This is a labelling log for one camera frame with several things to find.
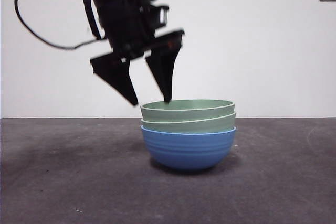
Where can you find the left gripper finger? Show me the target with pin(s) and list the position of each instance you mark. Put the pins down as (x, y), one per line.
(164, 72)
(115, 77)

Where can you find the green ribbed bowl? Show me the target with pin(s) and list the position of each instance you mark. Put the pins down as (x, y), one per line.
(183, 127)
(183, 115)

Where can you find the blue ribbed bowl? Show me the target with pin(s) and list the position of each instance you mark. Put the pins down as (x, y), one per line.
(189, 150)

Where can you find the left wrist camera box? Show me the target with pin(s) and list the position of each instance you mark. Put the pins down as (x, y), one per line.
(160, 15)

